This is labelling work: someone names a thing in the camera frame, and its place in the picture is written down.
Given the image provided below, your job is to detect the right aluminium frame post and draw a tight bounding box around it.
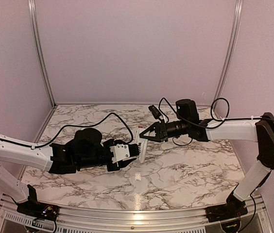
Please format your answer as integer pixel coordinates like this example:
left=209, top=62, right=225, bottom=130
left=212, top=0, right=244, bottom=107

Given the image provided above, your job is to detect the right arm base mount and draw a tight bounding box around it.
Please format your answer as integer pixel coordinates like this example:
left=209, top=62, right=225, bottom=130
left=205, top=202, right=248, bottom=222

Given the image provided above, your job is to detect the left aluminium frame post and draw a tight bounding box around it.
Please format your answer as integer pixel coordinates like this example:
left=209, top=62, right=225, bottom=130
left=28, top=0, right=56, bottom=109

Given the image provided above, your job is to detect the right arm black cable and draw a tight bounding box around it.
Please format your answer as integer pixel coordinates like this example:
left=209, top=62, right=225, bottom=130
left=158, top=97, right=274, bottom=146

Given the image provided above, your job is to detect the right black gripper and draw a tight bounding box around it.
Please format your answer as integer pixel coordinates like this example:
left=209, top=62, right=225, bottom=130
left=139, top=119, right=190, bottom=142

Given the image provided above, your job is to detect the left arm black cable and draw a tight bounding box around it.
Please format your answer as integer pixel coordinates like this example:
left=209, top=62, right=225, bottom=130
left=30, top=112, right=134, bottom=150

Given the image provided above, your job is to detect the aluminium frame post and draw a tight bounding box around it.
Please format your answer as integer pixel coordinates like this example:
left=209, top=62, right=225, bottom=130
left=212, top=0, right=244, bottom=107
left=28, top=0, right=56, bottom=109

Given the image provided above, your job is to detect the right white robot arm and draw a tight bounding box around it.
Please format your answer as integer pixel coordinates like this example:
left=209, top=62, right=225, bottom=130
left=139, top=99, right=274, bottom=217

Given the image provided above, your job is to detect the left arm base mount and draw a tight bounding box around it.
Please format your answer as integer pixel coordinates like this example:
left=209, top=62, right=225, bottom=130
left=17, top=202, right=59, bottom=221

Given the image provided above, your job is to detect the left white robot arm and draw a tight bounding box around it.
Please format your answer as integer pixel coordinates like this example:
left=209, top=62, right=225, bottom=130
left=0, top=127, right=140, bottom=216

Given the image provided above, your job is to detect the white remote control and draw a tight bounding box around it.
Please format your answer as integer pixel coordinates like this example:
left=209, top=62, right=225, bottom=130
left=135, top=126, right=148, bottom=164

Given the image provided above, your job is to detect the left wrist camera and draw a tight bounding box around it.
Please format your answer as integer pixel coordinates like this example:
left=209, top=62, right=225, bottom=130
left=110, top=144, right=140, bottom=164

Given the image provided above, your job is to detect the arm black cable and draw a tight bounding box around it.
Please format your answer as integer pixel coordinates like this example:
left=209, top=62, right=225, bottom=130
left=158, top=97, right=274, bottom=146
left=30, top=112, right=134, bottom=150

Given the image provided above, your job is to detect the front aluminium rail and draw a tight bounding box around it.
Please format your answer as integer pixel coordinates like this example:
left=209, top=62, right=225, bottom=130
left=0, top=195, right=274, bottom=233

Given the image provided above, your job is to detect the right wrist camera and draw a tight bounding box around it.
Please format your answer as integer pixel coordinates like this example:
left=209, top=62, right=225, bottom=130
left=148, top=105, right=161, bottom=119

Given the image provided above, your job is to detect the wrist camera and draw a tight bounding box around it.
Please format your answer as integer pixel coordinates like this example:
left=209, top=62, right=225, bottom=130
left=110, top=144, right=140, bottom=164
left=148, top=105, right=161, bottom=119

